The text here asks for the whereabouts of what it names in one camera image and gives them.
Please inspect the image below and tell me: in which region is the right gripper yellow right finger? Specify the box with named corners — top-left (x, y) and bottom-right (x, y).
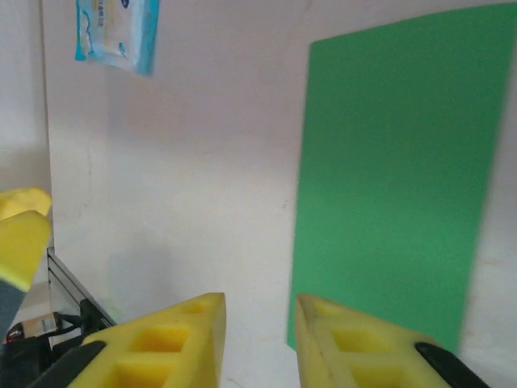
top-left (296, 293), bottom-right (492, 388)

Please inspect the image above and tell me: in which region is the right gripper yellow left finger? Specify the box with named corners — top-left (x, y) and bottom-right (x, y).
top-left (40, 291), bottom-right (226, 388)

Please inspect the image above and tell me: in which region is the green paper sheet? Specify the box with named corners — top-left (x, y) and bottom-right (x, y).
top-left (285, 2), bottom-right (517, 356)

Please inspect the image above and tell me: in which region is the light blue wet wipes packet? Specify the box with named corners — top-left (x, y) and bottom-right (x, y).
top-left (74, 0), bottom-right (161, 78)

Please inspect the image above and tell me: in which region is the aluminium mounting rail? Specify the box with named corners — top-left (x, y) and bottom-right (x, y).
top-left (46, 246), bottom-right (119, 329)

